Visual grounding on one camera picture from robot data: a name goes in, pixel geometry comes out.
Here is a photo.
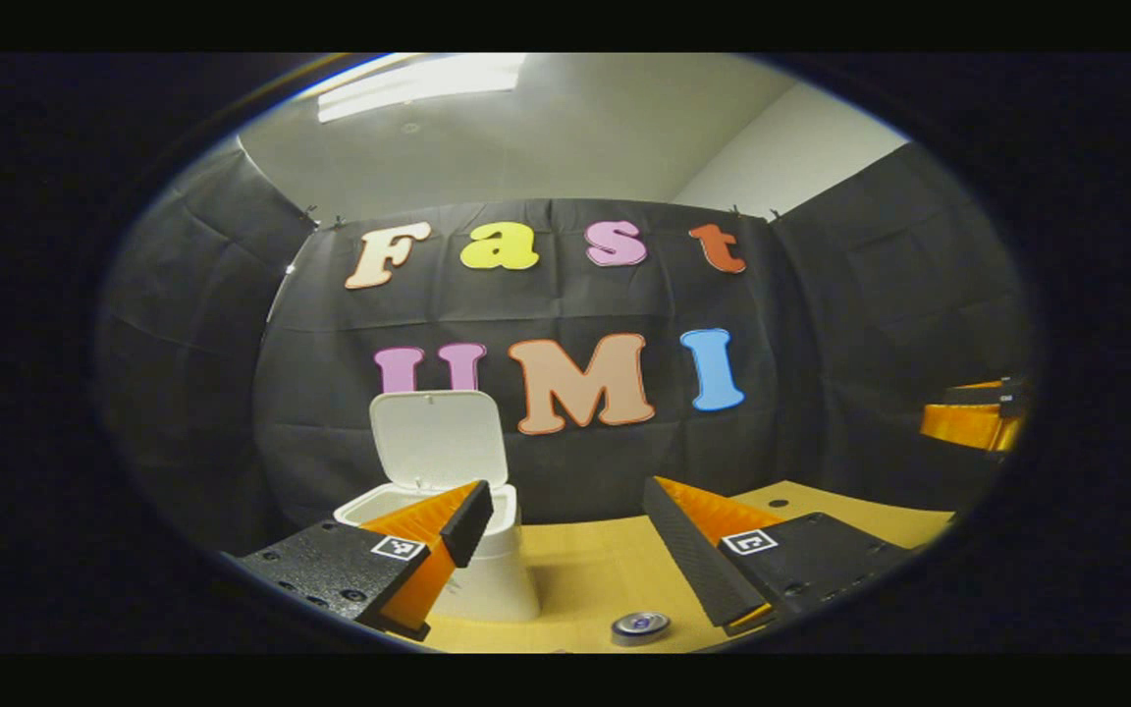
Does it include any ceiling light panel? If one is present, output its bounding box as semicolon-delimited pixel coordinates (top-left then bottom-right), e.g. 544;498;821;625
315;53;529;125

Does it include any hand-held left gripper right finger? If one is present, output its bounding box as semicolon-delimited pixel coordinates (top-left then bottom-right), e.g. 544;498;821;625
641;475;920;637

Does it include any black backdrop cloth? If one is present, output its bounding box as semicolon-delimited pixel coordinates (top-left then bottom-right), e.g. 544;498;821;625
94;137;1038;561

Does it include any blue silver pop can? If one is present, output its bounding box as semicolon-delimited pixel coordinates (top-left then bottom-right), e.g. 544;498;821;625
611;611;672;647

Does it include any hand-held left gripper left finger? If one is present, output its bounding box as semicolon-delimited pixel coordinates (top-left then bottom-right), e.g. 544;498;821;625
232;478;496;644

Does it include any white desktop garbage bin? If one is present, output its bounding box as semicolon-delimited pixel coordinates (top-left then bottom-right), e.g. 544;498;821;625
333;389;543;624

